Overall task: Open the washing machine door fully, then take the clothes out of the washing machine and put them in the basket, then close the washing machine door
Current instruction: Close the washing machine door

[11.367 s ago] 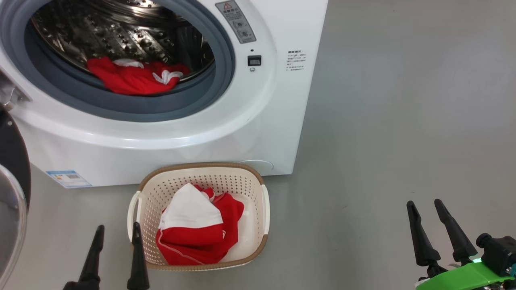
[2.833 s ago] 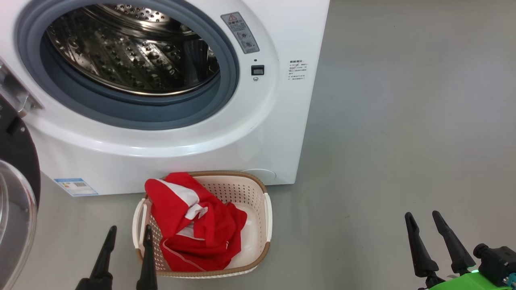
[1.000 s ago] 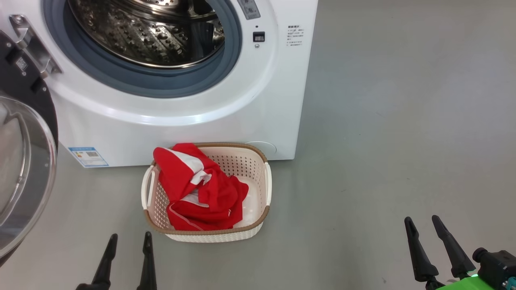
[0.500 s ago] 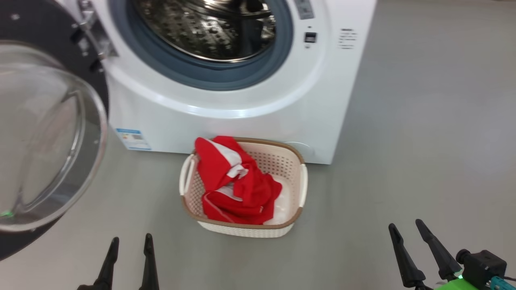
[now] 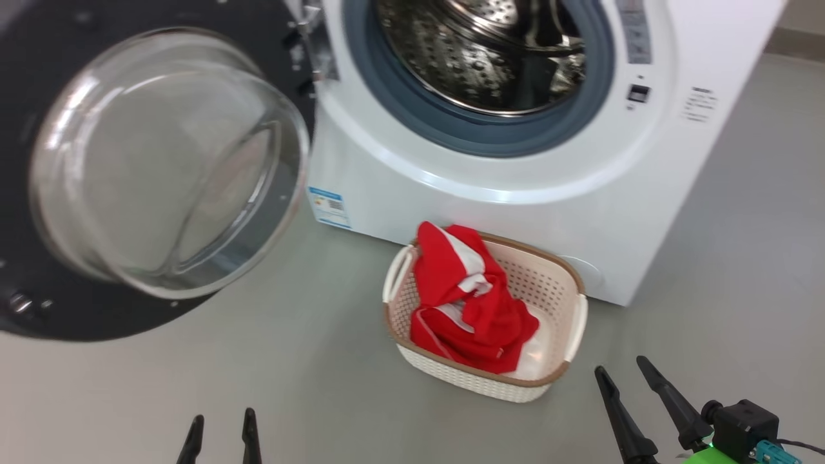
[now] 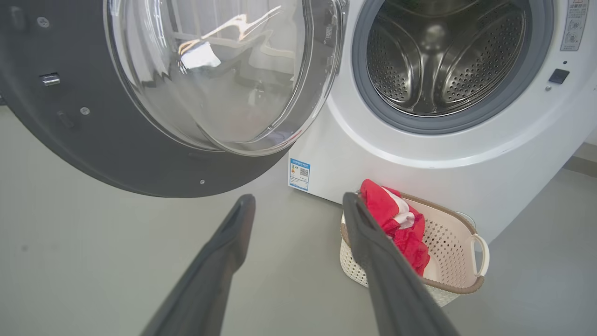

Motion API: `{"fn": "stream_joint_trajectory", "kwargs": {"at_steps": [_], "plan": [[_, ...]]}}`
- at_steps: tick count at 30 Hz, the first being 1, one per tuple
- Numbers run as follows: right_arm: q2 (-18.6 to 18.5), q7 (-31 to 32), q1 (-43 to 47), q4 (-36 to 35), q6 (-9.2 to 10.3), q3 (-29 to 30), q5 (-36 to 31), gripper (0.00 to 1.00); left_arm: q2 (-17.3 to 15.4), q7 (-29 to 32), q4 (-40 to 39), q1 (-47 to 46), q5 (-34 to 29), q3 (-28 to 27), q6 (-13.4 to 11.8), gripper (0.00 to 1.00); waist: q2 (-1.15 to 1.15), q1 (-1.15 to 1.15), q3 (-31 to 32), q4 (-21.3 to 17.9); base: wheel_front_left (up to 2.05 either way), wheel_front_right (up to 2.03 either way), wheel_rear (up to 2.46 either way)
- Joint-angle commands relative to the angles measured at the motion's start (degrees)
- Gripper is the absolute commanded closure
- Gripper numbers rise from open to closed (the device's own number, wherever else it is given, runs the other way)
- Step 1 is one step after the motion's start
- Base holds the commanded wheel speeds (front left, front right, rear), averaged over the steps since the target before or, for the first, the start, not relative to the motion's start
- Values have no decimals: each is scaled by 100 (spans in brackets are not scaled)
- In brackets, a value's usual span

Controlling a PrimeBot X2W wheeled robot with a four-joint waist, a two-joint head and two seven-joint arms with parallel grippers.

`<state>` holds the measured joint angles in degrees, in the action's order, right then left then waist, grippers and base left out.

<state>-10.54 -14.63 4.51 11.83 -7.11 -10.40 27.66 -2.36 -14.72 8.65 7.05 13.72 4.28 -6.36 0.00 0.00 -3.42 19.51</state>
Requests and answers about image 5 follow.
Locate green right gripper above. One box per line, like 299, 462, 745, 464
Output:
595, 356, 742, 464

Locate thin black cable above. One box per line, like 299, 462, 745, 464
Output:
777, 438, 825, 455

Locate grey warning sticker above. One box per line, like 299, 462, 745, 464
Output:
616, 0, 653, 65

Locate blue energy label sticker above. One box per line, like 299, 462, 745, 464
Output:
308, 187, 352, 230

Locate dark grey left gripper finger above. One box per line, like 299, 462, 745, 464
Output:
242, 408, 262, 464
177, 414, 205, 464

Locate white front-load washing machine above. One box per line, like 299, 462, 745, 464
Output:
284, 0, 788, 307

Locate red and white garment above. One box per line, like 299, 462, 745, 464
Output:
410, 221, 541, 374

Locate black washing machine door with glass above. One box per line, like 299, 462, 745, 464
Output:
0, 0, 320, 342

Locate cream perforated laundry basket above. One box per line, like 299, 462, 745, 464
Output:
383, 232, 588, 404

